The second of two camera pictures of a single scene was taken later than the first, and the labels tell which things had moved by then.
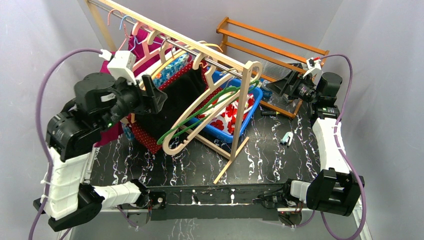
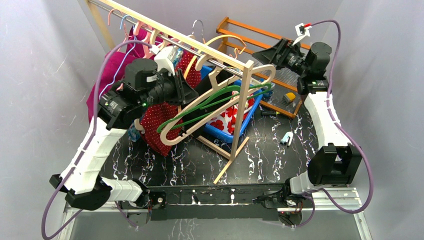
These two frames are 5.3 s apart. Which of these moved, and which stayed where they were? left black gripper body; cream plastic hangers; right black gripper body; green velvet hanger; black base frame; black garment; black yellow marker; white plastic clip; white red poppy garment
Moved: cream plastic hangers; black garment; left black gripper body; right black gripper body; green velvet hanger
Stayed: white red poppy garment; white plastic clip; black base frame; black yellow marker
